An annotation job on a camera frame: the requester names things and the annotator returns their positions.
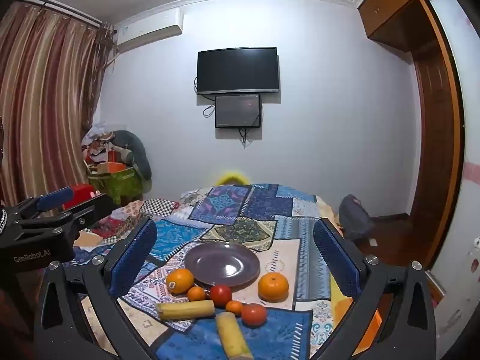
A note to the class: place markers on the brown wooden door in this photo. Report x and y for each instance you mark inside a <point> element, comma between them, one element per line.
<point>431,120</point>

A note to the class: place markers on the green patterned box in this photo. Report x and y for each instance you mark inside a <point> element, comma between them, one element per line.
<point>120,185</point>

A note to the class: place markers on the tan cardboard piece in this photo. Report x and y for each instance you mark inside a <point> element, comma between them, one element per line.
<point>90,239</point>

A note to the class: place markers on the dark grey bag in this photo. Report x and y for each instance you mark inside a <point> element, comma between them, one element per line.
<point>354,217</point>

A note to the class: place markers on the small black monitor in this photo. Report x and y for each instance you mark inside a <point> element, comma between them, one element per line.
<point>237,110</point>

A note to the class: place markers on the red tomato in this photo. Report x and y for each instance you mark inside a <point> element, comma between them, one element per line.
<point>254,314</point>
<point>221,295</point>

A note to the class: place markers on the orange yellow blanket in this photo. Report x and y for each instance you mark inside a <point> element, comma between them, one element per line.
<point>337,305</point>

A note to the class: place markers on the white air conditioner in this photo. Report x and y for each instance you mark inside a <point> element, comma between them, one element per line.
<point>150,30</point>

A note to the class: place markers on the yellow banana piece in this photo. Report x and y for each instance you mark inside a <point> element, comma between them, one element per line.
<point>230,335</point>
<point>185,309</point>

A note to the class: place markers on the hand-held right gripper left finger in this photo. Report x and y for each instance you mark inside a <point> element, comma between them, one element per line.
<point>135,255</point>

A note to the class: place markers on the orange box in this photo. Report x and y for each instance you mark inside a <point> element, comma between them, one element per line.
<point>112,167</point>

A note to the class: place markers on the white sliding door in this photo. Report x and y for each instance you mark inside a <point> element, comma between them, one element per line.
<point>461,157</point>

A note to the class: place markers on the grey cushion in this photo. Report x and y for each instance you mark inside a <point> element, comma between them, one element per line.
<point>137,150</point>

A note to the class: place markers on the patchwork printed blanket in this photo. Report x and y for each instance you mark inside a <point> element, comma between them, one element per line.
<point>262,210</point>

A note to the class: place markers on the large orange with sticker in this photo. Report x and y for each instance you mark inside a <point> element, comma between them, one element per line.
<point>182,279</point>

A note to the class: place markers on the small mandarin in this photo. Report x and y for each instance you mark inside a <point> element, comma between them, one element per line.
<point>196,293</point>
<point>235,307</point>

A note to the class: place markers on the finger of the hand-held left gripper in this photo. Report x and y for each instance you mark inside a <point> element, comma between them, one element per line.
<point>56,197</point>
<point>95,206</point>

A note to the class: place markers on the striped brown curtain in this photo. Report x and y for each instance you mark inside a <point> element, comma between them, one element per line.
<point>45,101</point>

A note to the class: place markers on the dark purple plate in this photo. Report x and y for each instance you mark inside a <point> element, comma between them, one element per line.
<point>221,264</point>

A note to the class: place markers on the yellow fuzzy object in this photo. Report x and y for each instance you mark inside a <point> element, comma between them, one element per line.
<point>232,177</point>

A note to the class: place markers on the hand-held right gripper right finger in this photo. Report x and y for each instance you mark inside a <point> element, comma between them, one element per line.
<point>333,260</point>

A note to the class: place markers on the red plastic stool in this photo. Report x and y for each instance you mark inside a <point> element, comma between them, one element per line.
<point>80,193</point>

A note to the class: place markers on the large black television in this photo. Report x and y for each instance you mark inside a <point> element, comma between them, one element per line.
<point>238,69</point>

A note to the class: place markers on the pile of clutter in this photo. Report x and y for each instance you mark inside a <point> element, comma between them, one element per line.
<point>99,142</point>

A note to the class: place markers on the large plain orange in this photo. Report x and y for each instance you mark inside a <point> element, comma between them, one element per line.
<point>273,287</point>

